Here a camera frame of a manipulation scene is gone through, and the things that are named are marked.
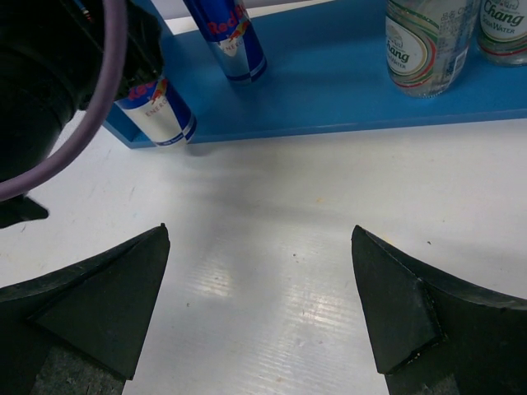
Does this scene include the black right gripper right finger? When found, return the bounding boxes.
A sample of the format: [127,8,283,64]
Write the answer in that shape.
[351,226,526,394]

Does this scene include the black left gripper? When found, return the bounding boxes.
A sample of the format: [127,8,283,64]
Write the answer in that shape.
[0,0,166,120]

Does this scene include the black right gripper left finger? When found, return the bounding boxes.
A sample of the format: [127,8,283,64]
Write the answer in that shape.
[1,225,170,394]

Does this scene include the Red Bull can front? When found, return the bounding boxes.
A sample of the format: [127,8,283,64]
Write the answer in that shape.
[115,76,197,146]

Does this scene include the red bull can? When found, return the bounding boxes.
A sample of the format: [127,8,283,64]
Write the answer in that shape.
[184,0,267,84]
[115,76,197,146]

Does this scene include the blue and yellow shelf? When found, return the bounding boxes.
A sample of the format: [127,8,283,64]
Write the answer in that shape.
[100,0,527,151]

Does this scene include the clear glass bottle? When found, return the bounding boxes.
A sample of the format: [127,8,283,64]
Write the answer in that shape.
[478,0,526,67]
[385,0,480,98]

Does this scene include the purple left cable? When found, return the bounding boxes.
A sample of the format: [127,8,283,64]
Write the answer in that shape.
[0,0,128,202]

